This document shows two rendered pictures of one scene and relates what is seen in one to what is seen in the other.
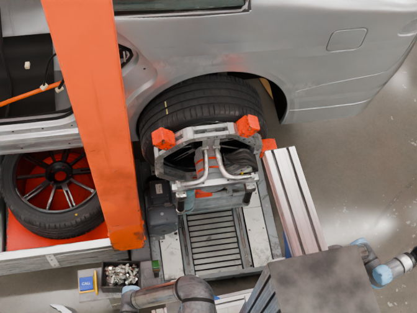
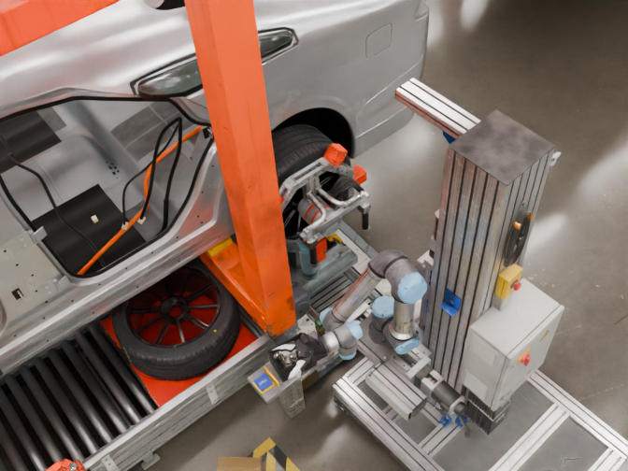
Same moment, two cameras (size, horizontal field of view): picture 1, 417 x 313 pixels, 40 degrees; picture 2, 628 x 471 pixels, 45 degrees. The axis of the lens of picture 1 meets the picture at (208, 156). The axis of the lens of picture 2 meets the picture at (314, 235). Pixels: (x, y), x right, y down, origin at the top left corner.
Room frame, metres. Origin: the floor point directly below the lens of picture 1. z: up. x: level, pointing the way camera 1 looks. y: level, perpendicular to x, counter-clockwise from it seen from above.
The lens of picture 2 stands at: (-1.03, 0.81, 3.82)
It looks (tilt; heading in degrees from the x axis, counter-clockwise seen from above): 52 degrees down; 341
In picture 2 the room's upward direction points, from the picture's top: 5 degrees counter-clockwise
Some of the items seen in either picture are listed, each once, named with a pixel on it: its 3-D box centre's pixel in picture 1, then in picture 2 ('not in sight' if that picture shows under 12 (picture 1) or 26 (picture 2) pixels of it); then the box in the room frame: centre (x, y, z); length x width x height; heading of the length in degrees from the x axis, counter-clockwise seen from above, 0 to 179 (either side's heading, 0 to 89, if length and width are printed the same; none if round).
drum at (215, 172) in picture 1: (209, 168); (319, 215); (1.26, -0.01, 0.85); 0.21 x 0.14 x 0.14; 16
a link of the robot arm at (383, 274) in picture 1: (388, 271); not in sight; (0.73, -0.79, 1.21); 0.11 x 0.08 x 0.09; 124
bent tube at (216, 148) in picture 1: (234, 159); (339, 188); (1.24, -0.12, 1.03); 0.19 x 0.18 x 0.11; 16
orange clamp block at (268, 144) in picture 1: (267, 148); (356, 176); (1.42, -0.30, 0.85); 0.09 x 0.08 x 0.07; 106
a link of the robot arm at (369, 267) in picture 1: (377, 274); not in sight; (0.74, -0.78, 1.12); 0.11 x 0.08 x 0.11; 34
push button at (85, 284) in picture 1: (86, 284); (263, 382); (0.69, 0.55, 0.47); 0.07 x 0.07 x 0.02; 16
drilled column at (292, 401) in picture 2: (117, 292); (290, 389); (0.73, 0.41, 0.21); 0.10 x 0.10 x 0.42; 16
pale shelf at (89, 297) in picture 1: (119, 281); (291, 365); (0.74, 0.38, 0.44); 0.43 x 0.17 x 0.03; 106
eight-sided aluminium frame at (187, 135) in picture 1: (207, 156); (310, 206); (1.33, 0.01, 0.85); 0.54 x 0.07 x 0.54; 106
